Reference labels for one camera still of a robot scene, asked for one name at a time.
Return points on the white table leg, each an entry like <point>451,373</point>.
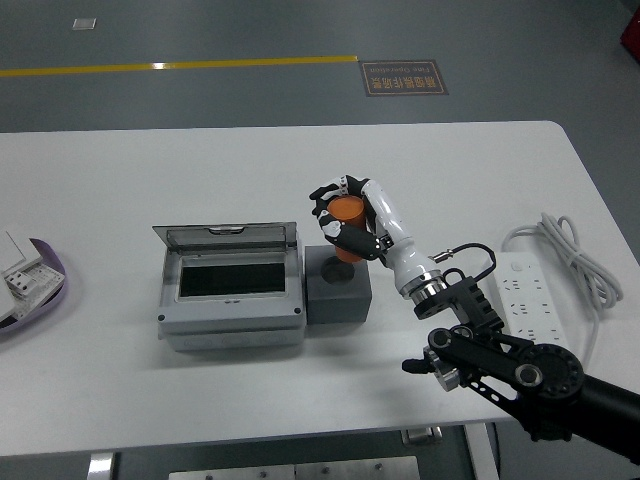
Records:
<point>481,452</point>
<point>101,467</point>

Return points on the small metal floor plate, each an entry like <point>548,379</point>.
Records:
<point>84,24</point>

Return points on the purple tray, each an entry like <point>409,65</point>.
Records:
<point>57,270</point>

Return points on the grey metal base plate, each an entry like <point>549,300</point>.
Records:
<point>295,471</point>

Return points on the brown floor sign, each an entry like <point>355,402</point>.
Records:
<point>404,78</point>

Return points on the metal table bracket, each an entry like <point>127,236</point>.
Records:
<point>422,435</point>

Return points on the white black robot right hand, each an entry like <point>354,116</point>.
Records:
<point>400,250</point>

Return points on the grey cube with round hole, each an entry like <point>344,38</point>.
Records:
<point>345,295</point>

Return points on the red object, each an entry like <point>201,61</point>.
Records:
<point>631,32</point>

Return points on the white power strip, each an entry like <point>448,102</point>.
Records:
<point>527,295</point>

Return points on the grey enclosure box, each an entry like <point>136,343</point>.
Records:
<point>230,320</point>

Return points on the orange cylinder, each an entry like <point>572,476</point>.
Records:
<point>347,210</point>

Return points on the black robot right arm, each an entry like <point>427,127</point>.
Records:
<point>550,375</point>

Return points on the white socket module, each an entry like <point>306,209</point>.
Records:
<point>20,284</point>

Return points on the white flat switch panel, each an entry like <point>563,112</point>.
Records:
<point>10,250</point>

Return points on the yellow floor tape line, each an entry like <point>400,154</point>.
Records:
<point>200,65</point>

